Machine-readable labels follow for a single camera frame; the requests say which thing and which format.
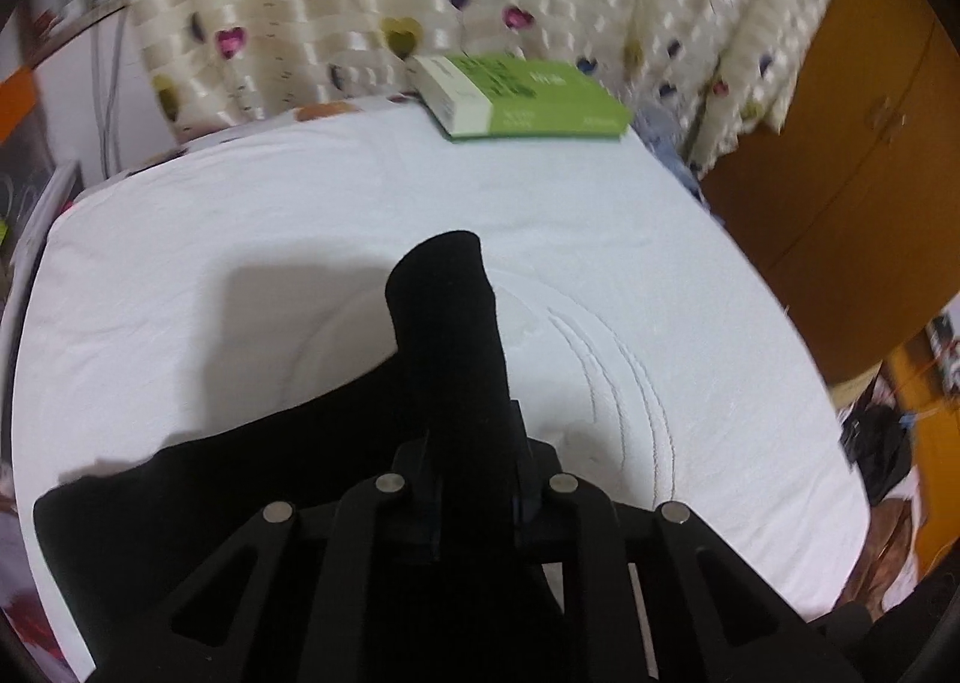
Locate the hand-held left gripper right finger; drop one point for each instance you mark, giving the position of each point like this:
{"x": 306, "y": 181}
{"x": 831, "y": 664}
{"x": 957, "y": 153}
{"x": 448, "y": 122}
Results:
{"x": 540, "y": 495}

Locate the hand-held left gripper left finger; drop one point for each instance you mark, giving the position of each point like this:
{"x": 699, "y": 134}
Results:
{"x": 405, "y": 503}

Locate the black pants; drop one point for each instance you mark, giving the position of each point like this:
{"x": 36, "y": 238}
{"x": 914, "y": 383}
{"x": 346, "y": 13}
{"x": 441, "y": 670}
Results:
{"x": 450, "y": 353}

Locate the cluttered items beside bed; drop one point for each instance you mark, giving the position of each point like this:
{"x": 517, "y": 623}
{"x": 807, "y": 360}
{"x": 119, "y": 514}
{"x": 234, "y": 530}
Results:
{"x": 892, "y": 443}

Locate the green and white box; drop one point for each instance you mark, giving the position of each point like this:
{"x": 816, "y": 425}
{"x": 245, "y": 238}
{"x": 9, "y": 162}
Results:
{"x": 540, "y": 101}

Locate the wooden wardrobe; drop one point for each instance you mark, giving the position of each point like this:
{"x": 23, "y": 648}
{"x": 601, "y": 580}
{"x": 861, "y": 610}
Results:
{"x": 847, "y": 150}

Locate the orange box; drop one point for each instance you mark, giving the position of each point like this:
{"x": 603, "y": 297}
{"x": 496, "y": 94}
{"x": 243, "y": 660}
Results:
{"x": 15, "y": 105}

